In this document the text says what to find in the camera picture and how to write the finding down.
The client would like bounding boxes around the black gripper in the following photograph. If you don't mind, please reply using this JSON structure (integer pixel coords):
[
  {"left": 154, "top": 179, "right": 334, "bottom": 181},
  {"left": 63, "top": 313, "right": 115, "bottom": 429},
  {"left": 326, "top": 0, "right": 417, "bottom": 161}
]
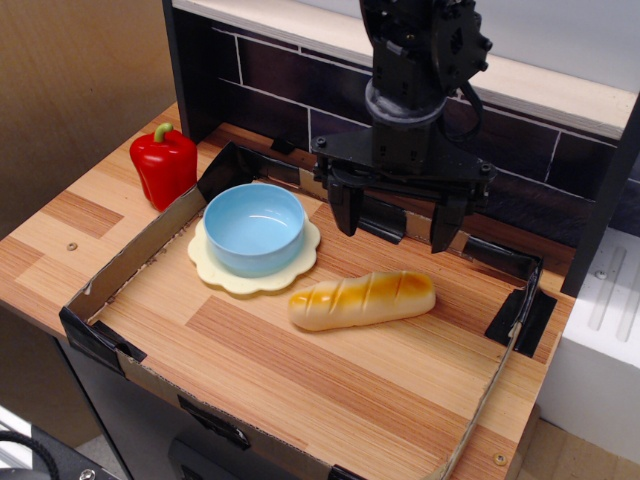
[{"left": 312, "top": 124, "right": 496, "bottom": 253}]

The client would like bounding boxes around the light blue bowl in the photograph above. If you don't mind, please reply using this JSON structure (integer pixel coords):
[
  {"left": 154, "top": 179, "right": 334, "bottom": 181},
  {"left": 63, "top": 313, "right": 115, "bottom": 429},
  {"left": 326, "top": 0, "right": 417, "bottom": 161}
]
[{"left": 203, "top": 183, "right": 306, "bottom": 278}]

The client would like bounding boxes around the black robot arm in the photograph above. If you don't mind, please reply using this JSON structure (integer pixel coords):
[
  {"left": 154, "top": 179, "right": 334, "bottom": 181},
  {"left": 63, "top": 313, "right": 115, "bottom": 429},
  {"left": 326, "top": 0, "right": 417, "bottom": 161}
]
[{"left": 312, "top": 1, "right": 496, "bottom": 253}]

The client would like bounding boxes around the cream scalloped plate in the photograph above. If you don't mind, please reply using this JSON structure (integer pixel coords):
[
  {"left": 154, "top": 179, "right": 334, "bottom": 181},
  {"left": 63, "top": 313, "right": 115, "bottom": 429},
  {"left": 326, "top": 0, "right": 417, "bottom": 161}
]
[{"left": 187, "top": 216, "right": 321, "bottom": 295}]

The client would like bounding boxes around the cardboard fence with black tape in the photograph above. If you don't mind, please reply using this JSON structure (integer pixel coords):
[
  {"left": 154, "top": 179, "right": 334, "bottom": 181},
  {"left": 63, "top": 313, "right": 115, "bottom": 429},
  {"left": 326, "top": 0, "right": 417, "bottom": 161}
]
[{"left": 60, "top": 144, "right": 565, "bottom": 479}]

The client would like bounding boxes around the toy bread loaf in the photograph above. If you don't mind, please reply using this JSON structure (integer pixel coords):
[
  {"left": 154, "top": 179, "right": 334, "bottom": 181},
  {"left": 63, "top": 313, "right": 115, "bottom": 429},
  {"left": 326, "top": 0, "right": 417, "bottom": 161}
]
[{"left": 288, "top": 271, "right": 436, "bottom": 331}]

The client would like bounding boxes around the dark tile backsplash panel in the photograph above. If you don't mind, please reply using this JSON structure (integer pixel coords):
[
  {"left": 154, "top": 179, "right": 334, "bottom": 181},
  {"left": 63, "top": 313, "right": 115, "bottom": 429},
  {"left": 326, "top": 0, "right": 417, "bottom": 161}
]
[{"left": 174, "top": 9, "right": 621, "bottom": 251}]

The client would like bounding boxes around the white shelf ledge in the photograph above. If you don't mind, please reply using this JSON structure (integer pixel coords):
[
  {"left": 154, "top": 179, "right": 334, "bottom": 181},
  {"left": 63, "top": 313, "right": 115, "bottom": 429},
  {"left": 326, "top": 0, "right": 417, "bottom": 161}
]
[{"left": 172, "top": 0, "right": 640, "bottom": 141}]

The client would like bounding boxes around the red toy bell pepper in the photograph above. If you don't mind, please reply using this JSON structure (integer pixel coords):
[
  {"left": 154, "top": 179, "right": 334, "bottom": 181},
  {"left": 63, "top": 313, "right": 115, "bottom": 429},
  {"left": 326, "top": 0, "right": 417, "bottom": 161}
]
[{"left": 129, "top": 122, "right": 198, "bottom": 212}]

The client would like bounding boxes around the white appliance block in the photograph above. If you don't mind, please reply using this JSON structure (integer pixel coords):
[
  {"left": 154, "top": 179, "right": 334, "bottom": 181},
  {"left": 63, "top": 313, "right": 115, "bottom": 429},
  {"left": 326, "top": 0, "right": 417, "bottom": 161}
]
[{"left": 537, "top": 229, "right": 639, "bottom": 462}]

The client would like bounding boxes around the black equipment base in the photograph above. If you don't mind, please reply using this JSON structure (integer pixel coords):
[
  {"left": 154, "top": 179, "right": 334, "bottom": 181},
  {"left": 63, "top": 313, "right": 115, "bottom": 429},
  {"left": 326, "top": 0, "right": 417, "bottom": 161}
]
[{"left": 1, "top": 424, "right": 118, "bottom": 480}]

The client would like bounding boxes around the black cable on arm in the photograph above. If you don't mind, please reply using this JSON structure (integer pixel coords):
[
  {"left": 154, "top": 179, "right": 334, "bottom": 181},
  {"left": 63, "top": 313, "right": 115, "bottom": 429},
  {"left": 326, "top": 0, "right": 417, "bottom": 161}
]
[{"left": 442, "top": 82, "right": 485, "bottom": 144}]

